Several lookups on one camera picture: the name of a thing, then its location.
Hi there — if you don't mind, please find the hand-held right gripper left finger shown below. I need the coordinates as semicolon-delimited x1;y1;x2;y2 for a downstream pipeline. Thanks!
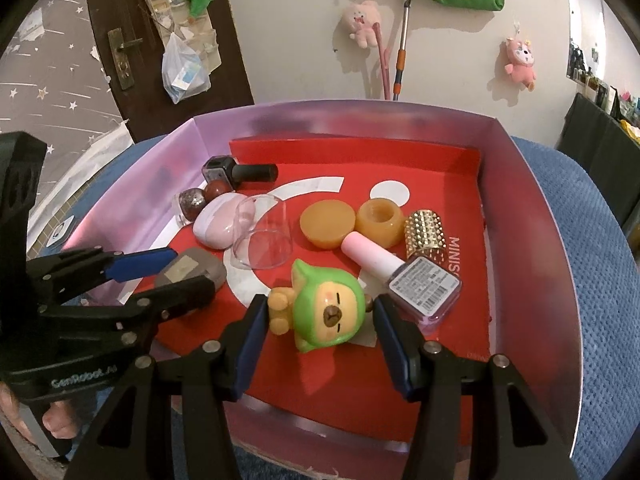
62;294;271;480

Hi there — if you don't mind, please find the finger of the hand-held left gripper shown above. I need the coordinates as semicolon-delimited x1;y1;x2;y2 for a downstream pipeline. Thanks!
39;275;217;347
25;246;179;307

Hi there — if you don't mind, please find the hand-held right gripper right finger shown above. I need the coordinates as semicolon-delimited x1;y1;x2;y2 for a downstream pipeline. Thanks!
372;294;581;480

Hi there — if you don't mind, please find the taupe eyeshadow case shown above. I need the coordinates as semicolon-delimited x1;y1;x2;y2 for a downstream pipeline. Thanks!
152;247;228;311

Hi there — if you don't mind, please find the green hooded bear figurine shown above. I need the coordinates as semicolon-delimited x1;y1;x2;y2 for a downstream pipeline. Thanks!
267;258;367;356

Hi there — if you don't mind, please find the lilac egg-shaped case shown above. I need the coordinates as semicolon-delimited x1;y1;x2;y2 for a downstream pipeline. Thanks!
192;195;251;251

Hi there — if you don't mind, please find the clear glitter jar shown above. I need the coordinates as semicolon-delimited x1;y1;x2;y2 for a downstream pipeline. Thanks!
172;187;208;223

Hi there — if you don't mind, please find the clear plastic cup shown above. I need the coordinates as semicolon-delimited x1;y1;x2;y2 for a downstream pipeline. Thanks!
232;195;293;270

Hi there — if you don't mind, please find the dark red ball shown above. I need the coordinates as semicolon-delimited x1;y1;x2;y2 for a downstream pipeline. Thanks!
202;180;235;201

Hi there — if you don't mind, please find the gold studded cuff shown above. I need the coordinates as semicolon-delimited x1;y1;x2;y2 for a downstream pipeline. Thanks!
402;209;446;263

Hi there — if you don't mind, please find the orange round jar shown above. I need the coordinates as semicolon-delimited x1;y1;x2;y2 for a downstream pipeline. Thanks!
356;197;405;247

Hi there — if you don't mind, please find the lilac cardboard box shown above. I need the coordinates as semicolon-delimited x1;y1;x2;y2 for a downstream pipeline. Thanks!
60;100;586;468

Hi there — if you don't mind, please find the dark nail polish bottle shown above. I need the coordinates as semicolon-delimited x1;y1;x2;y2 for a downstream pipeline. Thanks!
201;156;279;192

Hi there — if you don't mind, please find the person's left hand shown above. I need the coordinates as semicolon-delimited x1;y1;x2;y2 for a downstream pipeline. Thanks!
0;385;96;443

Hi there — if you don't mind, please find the red paper liner white print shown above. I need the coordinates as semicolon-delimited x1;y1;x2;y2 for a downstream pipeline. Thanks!
152;135;493;443

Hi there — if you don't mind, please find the white card black logo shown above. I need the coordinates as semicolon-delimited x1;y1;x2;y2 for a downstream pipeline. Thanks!
45;216;76;248

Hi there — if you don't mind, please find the grey starry curtain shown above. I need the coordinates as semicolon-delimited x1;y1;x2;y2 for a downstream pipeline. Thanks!
0;0;131;256

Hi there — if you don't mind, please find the hanging clear plastic bag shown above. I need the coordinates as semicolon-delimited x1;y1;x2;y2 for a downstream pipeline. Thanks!
161;32;208;105

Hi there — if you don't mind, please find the blue textured towel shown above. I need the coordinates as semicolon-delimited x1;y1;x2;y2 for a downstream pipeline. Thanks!
75;135;640;480

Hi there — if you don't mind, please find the brown wooden door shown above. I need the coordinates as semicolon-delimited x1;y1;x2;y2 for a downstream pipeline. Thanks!
82;0;256;143

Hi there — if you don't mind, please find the clear hanging pocket organizer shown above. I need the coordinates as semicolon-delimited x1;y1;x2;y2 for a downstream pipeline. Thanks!
127;0;223;76

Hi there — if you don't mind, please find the dark cloth covered table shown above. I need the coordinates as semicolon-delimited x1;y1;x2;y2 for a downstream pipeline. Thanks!
557;92;640;241

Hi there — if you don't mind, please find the pink stick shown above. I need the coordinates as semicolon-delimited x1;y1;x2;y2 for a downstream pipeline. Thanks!
376;25;392;101

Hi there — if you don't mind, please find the bright pink plush toy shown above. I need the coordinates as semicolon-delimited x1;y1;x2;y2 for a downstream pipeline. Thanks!
502;37;538;91

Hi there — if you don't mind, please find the silver pole orange grip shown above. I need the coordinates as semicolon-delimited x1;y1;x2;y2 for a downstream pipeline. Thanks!
391;0;413;101

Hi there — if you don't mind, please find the pale pink plush toy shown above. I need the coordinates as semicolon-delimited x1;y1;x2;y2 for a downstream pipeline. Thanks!
341;0;383;48

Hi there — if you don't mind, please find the row of small cosmetics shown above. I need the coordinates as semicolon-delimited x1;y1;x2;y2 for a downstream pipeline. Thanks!
600;82;640;133

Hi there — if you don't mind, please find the brass door handle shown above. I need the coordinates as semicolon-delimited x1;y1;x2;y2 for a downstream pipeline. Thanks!
107;27;143;91

